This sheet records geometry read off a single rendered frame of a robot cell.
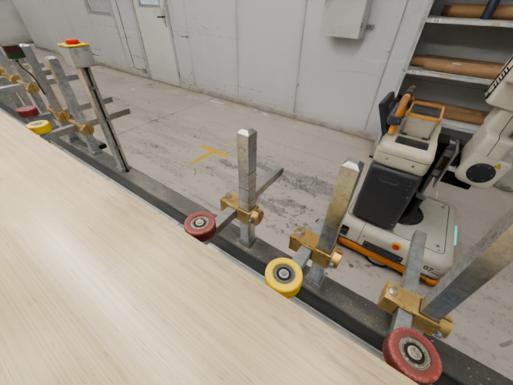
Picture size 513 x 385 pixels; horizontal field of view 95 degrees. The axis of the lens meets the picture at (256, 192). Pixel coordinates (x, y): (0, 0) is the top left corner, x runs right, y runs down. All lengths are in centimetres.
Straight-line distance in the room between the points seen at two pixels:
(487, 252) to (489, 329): 142
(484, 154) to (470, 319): 92
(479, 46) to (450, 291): 264
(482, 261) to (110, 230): 76
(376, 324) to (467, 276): 29
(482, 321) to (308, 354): 154
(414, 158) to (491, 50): 185
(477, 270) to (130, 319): 61
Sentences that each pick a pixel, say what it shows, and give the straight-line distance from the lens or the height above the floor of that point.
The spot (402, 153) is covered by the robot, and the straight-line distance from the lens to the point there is 135.
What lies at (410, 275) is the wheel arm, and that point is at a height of 82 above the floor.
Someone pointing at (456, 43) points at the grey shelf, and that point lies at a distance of 305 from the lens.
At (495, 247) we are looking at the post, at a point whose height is 107.
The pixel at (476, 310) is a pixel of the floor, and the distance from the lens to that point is 196.
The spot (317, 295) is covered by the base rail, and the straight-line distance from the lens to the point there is 76.
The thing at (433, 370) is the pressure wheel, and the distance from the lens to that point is 54.
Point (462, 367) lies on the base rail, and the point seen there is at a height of 70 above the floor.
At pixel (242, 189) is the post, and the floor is 95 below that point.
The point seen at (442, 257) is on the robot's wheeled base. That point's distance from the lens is 168.
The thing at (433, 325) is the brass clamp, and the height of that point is 82.
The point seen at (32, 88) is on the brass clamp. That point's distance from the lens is 186.
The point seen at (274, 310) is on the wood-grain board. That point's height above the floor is 90.
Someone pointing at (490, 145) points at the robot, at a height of 86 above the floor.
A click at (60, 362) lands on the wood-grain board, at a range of 56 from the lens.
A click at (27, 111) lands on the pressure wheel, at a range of 165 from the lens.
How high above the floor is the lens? 136
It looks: 40 degrees down
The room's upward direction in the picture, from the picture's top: 1 degrees clockwise
